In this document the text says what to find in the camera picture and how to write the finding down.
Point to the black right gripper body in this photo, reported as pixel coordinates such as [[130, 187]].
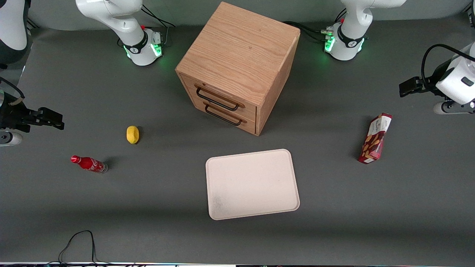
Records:
[[13, 114]]

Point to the red cola bottle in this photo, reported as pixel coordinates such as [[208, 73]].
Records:
[[89, 163]]

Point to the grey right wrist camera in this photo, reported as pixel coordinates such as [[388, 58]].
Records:
[[9, 138]]

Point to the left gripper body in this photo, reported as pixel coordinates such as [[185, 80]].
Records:
[[431, 83]]

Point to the beige rectangular tray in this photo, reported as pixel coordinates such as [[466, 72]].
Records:
[[252, 183]]

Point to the wooden drawer cabinet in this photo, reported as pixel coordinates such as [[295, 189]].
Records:
[[241, 52]]

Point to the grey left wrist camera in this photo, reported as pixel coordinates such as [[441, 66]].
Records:
[[452, 107]]

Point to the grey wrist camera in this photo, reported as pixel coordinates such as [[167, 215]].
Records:
[[452, 107], [9, 138]]

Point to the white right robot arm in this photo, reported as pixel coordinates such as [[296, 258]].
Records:
[[111, 15]]

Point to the red cookie box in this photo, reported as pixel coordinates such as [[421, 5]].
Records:
[[374, 139]]

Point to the yellow lemon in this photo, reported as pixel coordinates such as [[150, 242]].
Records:
[[132, 134]]

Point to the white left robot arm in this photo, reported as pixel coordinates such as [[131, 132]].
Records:
[[352, 22]]

